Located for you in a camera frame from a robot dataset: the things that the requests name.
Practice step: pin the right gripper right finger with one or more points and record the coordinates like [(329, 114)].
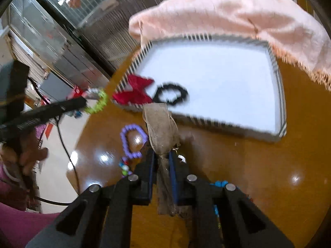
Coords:
[(178, 172)]

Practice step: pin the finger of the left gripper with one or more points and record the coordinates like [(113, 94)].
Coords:
[(42, 115)]

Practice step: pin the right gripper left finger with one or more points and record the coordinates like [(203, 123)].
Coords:
[(145, 171)]

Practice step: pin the leopard print ribbon bow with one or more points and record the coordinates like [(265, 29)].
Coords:
[(163, 137)]

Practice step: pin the magenta sleeve forearm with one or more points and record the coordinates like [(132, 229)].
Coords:
[(18, 226)]

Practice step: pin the person's left hand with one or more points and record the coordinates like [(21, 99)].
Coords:
[(30, 155)]

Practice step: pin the black scrunchie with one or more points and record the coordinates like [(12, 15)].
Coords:
[(170, 94)]

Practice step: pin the red satin bow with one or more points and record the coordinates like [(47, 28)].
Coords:
[(137, 94)]

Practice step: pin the striped white tray box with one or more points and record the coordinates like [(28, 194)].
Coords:
[(233, 83)]

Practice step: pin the pink fringed cloth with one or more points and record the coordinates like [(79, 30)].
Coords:
[(294, 35)]

